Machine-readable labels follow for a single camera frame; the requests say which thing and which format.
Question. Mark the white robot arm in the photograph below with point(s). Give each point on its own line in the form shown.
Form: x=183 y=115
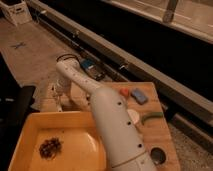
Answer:
x=124 y=148

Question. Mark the white lidded jar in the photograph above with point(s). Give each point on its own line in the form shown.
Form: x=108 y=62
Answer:
x=134 y=115

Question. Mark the metal cup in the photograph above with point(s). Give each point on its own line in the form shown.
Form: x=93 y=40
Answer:
x=158 y=156

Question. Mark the blue black power device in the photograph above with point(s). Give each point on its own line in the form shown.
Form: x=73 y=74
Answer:
x=92 y=70

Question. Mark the white cardboard box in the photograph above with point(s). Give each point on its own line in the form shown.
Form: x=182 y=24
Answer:
x=17 y=14

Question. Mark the dark grape bunch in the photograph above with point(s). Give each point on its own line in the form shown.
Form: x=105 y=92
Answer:
x=50 y=148

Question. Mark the orange red ball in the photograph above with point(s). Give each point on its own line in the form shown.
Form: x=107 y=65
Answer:
x=124 y=92

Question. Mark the black chair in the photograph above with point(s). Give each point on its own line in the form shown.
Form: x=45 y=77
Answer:
x=10 y=128

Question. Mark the yellow plastic tray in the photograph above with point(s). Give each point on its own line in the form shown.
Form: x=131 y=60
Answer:
x=81 y=147

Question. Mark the green cucumber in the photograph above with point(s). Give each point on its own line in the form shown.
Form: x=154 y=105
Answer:
x=151 y=115

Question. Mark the blue sponge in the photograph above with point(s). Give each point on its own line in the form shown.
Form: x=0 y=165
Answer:
x=139 y=96

